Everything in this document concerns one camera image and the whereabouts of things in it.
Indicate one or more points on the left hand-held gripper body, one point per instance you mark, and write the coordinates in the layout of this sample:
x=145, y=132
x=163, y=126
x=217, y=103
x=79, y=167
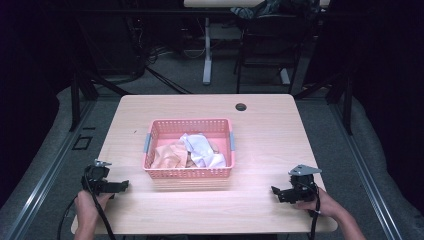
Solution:
x=96, y=176

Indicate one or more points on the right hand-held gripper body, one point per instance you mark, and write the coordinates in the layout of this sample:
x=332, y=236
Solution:
x=302, y=186

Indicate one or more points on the person's right hand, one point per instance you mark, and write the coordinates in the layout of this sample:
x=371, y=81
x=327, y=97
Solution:
x=322, y=204

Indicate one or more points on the person's left hand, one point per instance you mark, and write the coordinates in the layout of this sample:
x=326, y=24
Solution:
x=87, y=206

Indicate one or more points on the peach cloth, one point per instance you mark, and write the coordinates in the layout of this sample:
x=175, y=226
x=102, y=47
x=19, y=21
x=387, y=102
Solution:
x=168, y=156

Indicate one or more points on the pink plastic basket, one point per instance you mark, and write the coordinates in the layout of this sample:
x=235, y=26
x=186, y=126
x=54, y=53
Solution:
x=166, y=131

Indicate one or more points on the black metal stand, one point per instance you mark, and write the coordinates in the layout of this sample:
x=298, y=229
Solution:
x=348, y=103
x=75, y=100

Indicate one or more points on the white cloth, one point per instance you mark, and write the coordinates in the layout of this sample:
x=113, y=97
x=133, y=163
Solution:
x=201, y=151

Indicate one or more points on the white desk leg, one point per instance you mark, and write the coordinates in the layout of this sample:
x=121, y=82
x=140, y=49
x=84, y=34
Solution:
x=285, y=76
x=207, y=53

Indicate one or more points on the black chair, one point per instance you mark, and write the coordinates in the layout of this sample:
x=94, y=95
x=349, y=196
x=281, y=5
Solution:
x=266, y=40

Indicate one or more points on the dark patterned cloth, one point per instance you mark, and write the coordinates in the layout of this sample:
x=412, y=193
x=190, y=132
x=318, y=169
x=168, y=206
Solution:
x=266, y=7

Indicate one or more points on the aluminium floor rail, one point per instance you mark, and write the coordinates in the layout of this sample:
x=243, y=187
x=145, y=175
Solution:
x=366, y=180
x=50, y=170

